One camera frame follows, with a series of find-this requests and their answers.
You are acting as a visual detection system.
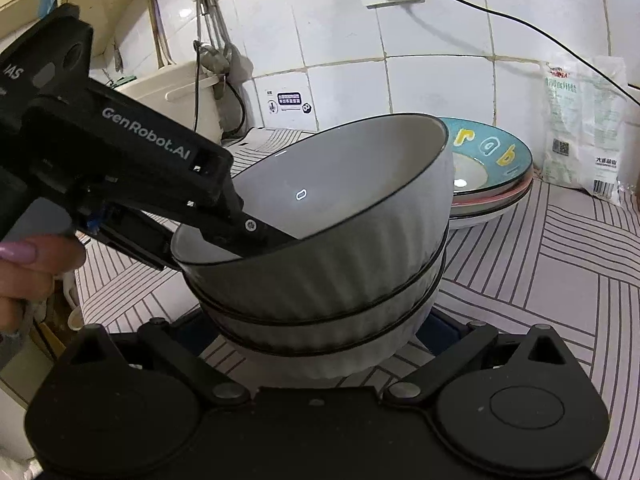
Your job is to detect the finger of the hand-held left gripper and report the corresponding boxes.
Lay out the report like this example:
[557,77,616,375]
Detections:
[89,206,177,268]
[189,182,297,257]

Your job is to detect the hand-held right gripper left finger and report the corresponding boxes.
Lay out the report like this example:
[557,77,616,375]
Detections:
[64,310,252,405]

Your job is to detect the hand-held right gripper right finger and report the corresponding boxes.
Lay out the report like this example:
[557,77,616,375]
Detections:
[382,310,572,407]

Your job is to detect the white ribbed bowl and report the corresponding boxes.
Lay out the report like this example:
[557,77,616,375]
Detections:
[170,114,455,325]
[190,230,448,357]
[220,250,446,382]

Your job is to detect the white plate with dark rim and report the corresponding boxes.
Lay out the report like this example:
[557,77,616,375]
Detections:
[446,199,522,232]

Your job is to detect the pink rabbit print plate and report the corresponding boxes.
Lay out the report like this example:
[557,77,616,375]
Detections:
[450,179,532,212]

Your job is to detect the blue plate with letters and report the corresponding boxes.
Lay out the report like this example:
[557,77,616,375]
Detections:
[436,116,534,197]

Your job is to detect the person's left hand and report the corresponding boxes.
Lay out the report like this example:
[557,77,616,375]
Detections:
[0,236,87,335]

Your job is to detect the cream rice cooker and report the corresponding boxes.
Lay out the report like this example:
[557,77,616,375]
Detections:
[116,59,225,145]

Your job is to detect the wooden chopsticks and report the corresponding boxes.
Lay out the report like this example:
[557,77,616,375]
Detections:
[149,0,173,70]

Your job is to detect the hanging metal utensils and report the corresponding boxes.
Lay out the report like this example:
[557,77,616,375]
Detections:
[190,0,237,78]

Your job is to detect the white plastic salt bag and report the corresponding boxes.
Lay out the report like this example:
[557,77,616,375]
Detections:
[541,54,630,207]

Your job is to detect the rice cooker power cord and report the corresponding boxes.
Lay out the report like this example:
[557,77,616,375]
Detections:
[194,42,248,138]

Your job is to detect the wall sticker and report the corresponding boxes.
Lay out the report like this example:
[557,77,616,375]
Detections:
[264,89,315,117]

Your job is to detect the black adapter cable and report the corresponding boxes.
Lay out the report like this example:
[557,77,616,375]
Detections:
[392,0,640,107]

